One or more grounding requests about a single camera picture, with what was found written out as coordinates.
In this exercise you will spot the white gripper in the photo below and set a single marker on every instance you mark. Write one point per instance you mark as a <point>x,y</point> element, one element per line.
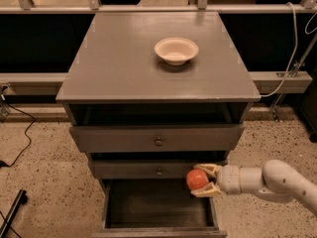
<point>228,178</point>

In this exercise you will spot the red apple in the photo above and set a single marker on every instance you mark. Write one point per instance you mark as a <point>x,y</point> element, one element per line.
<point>196,179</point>

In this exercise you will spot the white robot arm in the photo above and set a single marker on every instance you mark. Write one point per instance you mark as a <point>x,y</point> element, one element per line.
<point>276,181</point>

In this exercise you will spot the grey open bottom drawer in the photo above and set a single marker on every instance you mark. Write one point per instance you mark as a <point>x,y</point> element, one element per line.
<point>156,208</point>

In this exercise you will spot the grey wooden drawer cabinet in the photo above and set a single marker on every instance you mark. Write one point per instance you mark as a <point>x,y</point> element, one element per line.
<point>149,95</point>

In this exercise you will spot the grey top drawer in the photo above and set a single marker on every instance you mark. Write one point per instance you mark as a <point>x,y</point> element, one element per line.
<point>129,139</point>

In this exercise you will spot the grey middle drawer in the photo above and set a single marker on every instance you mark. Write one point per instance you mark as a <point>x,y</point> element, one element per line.
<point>128,169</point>

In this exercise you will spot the white paper bowl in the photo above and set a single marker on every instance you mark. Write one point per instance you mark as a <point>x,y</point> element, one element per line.
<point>176,51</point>

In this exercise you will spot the black bar on floor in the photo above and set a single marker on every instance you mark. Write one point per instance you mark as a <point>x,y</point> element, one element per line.
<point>20,199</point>

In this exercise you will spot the metal railing frame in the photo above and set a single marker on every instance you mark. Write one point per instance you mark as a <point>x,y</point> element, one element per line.
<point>158,8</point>

